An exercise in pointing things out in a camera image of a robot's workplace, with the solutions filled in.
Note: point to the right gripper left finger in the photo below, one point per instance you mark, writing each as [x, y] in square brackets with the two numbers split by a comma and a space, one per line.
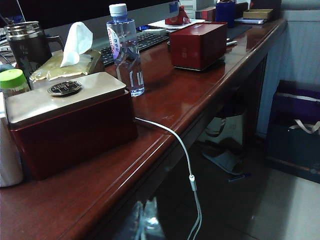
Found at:
[138, 227]

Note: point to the clear plastic water bottle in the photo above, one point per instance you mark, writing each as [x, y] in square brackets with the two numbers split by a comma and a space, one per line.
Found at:
[125, 50]

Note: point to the green lid glass jar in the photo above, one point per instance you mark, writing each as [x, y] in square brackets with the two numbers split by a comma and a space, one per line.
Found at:
[12, 78]

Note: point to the white paper stack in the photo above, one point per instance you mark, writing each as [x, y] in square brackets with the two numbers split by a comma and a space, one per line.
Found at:
[160, 25]

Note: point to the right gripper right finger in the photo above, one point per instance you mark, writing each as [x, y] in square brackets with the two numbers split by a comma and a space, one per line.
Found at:
[153, 227]

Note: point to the white paper bag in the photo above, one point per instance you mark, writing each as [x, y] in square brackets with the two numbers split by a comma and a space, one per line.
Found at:
[225, 125]

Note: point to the silver pen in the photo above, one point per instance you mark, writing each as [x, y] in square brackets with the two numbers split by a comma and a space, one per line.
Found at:
[232, 43]

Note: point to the dark red box gold lid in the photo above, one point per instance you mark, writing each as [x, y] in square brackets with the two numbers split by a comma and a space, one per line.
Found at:
[75, 145]

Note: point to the olive flat box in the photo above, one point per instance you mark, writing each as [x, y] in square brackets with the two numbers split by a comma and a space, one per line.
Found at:
[257, 13]

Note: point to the dark blue cup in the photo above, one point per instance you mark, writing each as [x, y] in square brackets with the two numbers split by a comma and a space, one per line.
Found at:
[225, 13]

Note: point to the black keyboard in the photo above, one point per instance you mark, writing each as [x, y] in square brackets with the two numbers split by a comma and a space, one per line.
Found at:
[150, 40]

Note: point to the dark mug steel rim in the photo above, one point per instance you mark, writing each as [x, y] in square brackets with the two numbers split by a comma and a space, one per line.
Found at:
[27, 50]

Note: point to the gold tissue pack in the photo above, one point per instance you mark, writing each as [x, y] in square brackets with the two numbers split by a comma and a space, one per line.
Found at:
[50, 71]

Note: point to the black silver desktop monitor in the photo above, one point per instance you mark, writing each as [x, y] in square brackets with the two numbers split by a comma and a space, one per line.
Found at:
[87, 10]

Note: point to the white ribbed pen holder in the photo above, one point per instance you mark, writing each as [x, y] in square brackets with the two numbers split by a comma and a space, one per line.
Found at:
[10, 150]

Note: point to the grey slipper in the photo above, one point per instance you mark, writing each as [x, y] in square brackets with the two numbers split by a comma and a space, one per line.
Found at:
[225, 162]

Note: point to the dark teal shopping bag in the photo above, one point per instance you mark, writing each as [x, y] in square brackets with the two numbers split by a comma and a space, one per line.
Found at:
[287, 150]

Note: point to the red lacquer box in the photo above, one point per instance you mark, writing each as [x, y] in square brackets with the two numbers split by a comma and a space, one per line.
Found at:
[197, 47]

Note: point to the purple shopping bag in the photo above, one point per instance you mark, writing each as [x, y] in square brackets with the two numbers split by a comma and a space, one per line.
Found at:
[300, 107]

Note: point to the blue pen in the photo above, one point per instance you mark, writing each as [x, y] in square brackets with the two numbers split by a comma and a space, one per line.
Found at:
[238, 178]

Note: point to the small red box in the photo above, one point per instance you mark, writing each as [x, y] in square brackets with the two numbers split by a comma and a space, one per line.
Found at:
[206, 13]

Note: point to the red pyramid gift box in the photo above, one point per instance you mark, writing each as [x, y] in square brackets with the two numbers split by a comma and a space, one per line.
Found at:
[178, 17]

